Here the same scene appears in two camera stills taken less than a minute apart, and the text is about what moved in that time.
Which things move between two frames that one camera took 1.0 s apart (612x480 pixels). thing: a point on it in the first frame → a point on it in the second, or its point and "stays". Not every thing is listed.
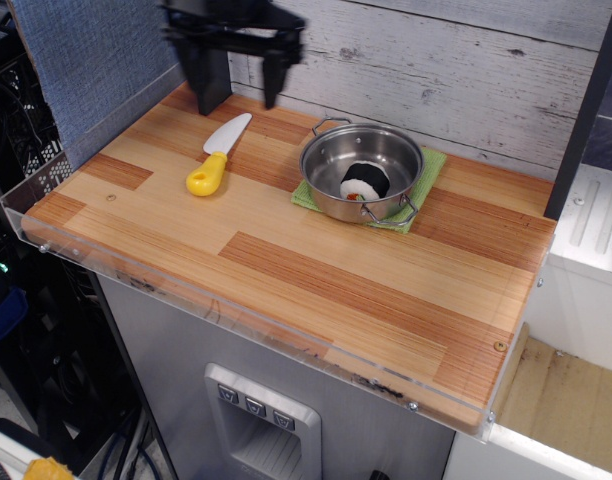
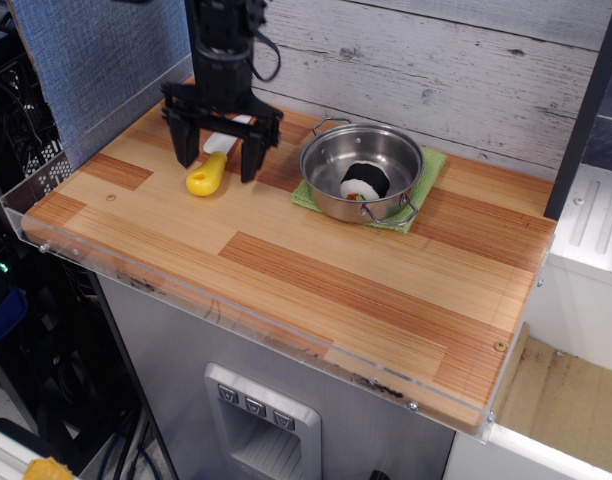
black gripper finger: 275,66 → 254,149
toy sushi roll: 366,181 stays
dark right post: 605,64 stays
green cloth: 434,163 stays
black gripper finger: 207,72 → 186,137
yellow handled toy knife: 208,179 stays
